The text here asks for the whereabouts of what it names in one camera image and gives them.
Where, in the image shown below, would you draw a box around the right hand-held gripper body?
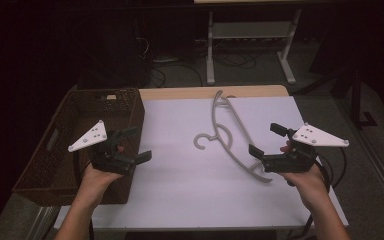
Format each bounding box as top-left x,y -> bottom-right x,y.
261,122 -> 350,174

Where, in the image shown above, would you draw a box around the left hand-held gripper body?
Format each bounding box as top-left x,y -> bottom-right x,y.
67,119 -> 137,177

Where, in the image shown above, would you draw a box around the brown woven basket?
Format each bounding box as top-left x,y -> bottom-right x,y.
12,87 -> 146,207

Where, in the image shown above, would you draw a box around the grey plastic clothes hanger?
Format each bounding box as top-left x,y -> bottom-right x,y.
193,89 -> 274,184

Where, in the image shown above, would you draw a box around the person's left hand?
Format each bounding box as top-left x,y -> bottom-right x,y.
79,162 -> 124,208

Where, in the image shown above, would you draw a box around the person's right hand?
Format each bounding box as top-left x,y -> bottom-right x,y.
278,141 -> 330,212

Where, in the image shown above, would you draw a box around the white table mat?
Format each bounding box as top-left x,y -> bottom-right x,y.
53,95 -> 349,231

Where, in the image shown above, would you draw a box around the black metal stand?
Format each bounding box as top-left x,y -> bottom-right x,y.
293,64 -> 379,131

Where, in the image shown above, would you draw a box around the black floor cables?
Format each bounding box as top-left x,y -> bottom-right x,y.
136,36 -> 258,88

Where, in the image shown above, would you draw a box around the white metal table frame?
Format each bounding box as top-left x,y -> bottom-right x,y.
205,9 -> 303,86

